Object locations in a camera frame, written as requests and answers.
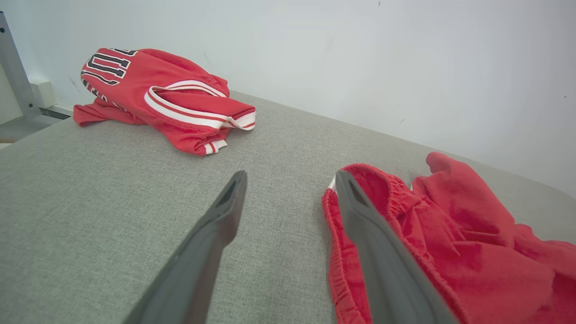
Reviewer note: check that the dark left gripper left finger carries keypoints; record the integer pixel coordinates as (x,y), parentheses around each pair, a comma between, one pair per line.
(198,274)

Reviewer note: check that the red shorts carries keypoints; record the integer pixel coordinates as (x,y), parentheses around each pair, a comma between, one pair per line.
(472,252)

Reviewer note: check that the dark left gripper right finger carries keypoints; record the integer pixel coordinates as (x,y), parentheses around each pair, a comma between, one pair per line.
(387,279)

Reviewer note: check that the grey metal frame bar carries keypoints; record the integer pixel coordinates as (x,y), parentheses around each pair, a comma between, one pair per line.
(15,72)

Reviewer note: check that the white wall box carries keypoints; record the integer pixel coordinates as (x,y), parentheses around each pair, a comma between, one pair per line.
(44,93)

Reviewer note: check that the red white striped jersey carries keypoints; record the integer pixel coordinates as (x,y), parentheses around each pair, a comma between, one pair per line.
(153,76)

